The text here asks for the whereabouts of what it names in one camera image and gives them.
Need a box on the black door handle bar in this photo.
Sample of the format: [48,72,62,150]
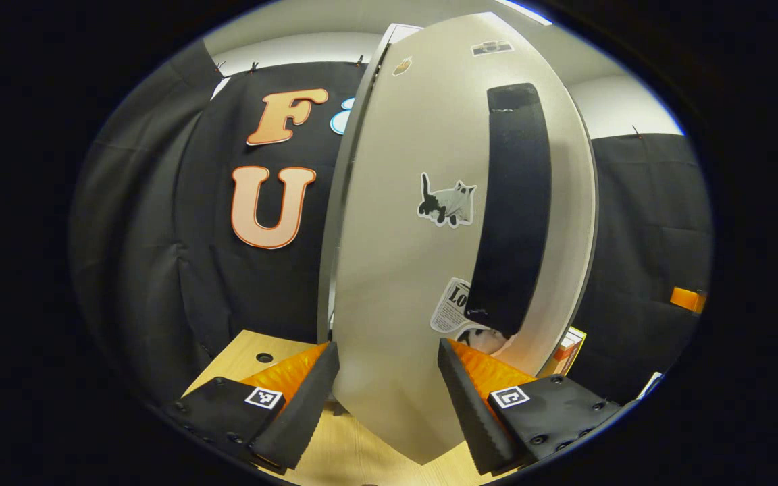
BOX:
[467,83,553,338]

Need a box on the white cabinet door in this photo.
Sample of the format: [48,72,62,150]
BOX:
[330,11,599,466]

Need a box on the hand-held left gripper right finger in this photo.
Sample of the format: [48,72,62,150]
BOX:
[438,339,623,475]

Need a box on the black backdrop cloth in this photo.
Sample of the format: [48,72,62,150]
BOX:
[70,40,369,406]
[568,132,714,406]

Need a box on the ceiling light panel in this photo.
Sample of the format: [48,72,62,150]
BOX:
[497,0,553,26]

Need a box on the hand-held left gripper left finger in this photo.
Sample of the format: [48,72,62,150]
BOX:
[165,341,340,475]

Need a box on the white shoe cabinet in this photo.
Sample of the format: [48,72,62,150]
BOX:
[317,24,423,342]

